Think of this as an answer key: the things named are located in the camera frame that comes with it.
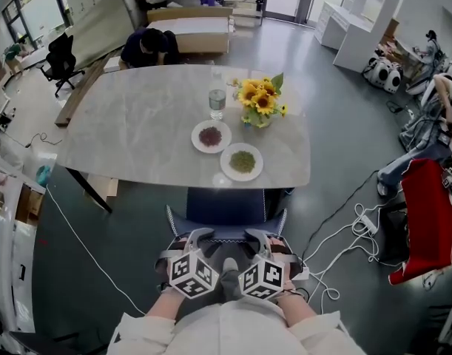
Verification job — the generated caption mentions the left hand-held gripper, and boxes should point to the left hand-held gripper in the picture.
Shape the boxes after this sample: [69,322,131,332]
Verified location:
[154,227,222,301]

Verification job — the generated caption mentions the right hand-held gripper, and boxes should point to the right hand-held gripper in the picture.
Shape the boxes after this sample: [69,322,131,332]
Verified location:
[238,228,300,302]

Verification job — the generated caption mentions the dark blue chair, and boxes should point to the dark blue chair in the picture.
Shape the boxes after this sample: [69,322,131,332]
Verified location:
[165,187,289,246]

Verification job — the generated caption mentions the person's right forearm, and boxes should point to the person's right forearm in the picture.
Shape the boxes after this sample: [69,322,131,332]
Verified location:
[276,288,318,328]

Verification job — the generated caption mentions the person's left forearm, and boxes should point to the person's left forearm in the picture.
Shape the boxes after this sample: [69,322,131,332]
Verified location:
[144,285,186,320]

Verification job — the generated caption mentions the black office chair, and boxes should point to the black office chair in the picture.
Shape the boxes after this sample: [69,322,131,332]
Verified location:
[38,31,87,98]

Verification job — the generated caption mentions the person's right hand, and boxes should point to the person's right hand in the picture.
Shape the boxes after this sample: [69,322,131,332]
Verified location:
[268,236,290,254]

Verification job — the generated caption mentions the person's left hand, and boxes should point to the person's left hand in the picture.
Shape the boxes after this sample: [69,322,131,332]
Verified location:
[169,237,190,254]

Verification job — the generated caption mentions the person's grey shoe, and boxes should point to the person's grey shoe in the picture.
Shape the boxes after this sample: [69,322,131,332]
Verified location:
[220,257,246,303]

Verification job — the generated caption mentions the white plate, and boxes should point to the white plate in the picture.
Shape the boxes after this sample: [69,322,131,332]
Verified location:
[220,142,264,183]
[190,119,233,155]

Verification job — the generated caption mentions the pile of green beans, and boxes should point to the pile of green beans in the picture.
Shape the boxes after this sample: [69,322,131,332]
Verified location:
[228,150,257,174]

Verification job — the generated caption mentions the person's white shirt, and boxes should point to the person's white shirt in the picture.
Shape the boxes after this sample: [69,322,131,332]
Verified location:
[107,300,368,355]

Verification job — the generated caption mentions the pile of red beans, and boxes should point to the pile of red beans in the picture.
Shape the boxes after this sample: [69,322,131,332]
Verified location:
[198,126,223,146]

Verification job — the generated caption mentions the white power strip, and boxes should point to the white power strip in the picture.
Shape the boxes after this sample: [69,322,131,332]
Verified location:
[360,214,379,236]

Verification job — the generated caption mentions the grey marble table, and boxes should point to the grey marble table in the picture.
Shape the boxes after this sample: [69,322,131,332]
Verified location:
[54,64,311,214]

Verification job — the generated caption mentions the clear plastic water bottle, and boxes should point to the clear plastic water bottle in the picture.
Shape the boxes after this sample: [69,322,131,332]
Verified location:
[208,81,227,121]

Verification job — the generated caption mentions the sunflower bouquet in vase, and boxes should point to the sunflower bouquet in vase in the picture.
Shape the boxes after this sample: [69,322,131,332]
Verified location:
[227,72,289,129]

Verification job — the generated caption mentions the teal bag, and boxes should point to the teal bag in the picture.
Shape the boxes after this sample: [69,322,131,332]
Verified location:
[36,164,55,189]

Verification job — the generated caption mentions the red cloth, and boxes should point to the red cloth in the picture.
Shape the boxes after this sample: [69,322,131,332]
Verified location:
[387,157,452,285]

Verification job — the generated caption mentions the stack of wooden planks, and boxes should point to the stack of wooden planks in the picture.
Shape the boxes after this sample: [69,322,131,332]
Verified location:
[54,48,125,127]

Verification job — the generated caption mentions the white shelf unit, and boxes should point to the white shelf unit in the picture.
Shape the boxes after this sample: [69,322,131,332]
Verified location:
[0,149,47,336]

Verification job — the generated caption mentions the large cardboard box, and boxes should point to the large cardboard box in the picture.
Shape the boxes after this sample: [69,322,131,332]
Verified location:
[146,7,235,55]

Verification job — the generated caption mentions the black and white panda cases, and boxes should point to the black and white panda cases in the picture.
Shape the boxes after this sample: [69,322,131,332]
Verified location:
[362,55,404,95]

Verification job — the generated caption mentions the white cabinet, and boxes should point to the white cabinet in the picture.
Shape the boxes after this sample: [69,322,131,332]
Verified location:
[314,0,408,74]

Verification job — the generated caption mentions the large beige board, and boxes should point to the large beige board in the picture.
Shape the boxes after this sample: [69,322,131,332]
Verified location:
[64,0,136,70]

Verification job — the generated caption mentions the long black cable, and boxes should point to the long black cable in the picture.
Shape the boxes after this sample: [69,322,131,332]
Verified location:
[301,168,382,262]

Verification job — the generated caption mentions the tangled white cables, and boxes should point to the tangled white cables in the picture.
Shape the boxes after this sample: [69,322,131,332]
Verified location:
[299,197,410,314]

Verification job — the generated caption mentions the long white cable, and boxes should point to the long white cable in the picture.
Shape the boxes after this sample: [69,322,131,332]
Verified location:
[45,185,147,317]

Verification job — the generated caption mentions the thin black cable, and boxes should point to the thin black cable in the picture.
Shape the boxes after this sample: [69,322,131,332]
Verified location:
[24,131,64,149]

